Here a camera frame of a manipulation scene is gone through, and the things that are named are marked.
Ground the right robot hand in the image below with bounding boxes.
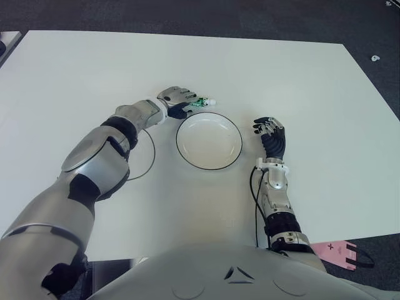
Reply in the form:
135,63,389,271
251,116,288,160

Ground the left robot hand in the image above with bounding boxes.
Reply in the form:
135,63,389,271
156,86,199,120

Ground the green toothpaste tube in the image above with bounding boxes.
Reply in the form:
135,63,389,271
189,97,217,109

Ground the white plate black rim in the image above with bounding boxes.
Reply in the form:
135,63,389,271
175,112,244,171

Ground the pink paper bag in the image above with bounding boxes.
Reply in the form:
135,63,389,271
309,240,375,272

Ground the grey robot torso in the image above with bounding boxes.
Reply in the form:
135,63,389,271
90,242,400,300

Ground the white neighbouring table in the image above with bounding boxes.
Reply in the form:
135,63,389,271
0,31,23,66

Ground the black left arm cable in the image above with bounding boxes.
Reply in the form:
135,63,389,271
126,127,156,182

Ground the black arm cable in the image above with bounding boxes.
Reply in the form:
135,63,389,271
126,127,156,182
249,165,273,249

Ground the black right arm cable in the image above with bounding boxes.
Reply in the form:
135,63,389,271
249,165,273,249

